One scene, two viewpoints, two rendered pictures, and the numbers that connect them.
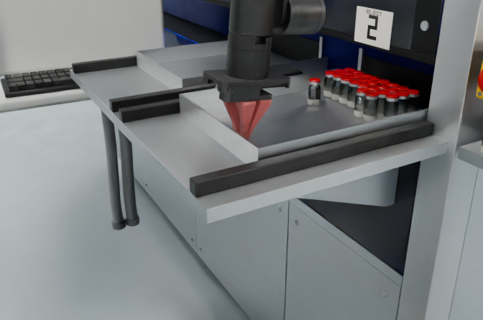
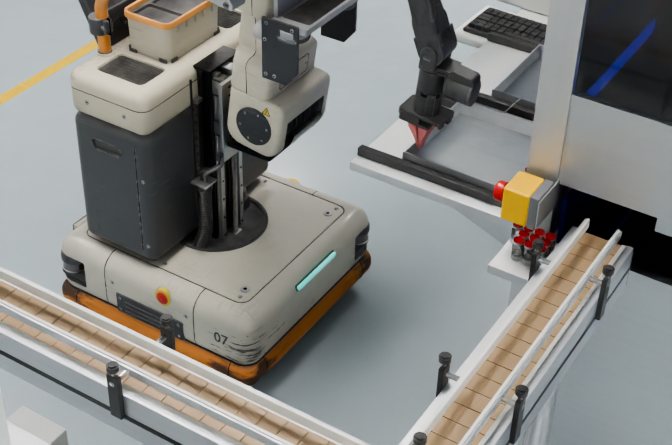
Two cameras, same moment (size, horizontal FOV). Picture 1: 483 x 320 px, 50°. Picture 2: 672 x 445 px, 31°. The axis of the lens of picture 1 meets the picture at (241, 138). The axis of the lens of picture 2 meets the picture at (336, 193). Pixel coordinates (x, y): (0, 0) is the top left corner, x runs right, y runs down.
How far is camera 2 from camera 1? 2.22 m
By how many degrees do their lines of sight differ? 54
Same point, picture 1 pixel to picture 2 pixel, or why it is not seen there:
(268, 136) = (453, 155)
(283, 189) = (392, 178)
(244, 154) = (410, 152)
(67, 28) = not seen: outside the picture
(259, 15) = (423, 81)
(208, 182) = (363, 151)
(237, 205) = (366, 170)
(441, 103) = not seen: hidden behind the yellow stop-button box
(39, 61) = (536, 3)
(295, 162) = (415, 171)
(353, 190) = (490, 226)
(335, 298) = not seen: hidden behind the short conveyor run
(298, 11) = (449, 89)
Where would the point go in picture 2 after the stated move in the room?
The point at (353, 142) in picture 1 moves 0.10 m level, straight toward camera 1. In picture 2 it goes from (458, 183) to (412, 190)
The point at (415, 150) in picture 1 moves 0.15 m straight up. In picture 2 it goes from (490, 213) to (498, 151)
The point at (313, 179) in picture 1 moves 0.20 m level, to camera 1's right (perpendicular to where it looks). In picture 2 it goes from (411, 184) to (465, 237)
